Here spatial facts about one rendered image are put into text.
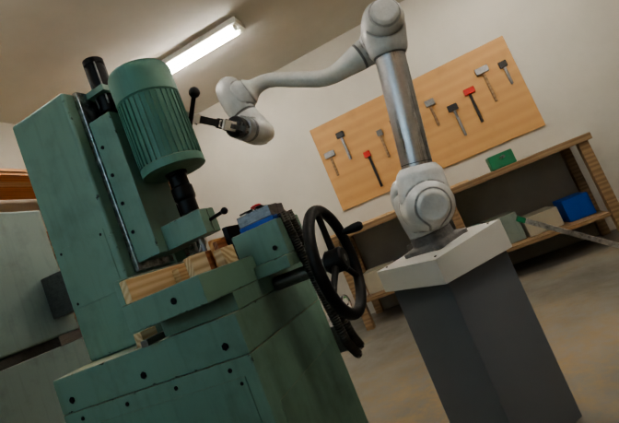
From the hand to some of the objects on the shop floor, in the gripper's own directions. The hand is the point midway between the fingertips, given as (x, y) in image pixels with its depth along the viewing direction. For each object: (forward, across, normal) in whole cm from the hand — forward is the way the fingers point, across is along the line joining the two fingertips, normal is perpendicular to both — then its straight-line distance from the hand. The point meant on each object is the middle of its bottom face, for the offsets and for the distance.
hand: (206, 121), depth 135 cm
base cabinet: (+13, -64, -119) cm, 136 cm away
